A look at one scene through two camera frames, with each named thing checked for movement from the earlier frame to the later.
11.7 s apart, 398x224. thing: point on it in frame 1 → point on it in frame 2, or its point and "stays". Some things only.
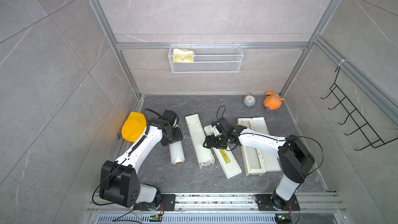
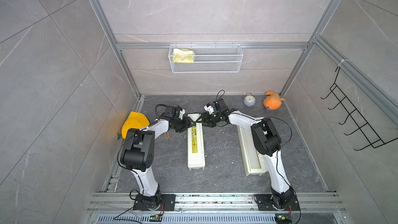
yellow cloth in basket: [183, 55] stays
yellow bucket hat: [133, 127] stays
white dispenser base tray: [253, 158] stays
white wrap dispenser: [226, 156] → [196, 150]
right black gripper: [213, 144] → [204, 116]
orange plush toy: [272, 100] stays
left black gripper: [178, 136] → [187, 124]
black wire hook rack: [364, 127] stays
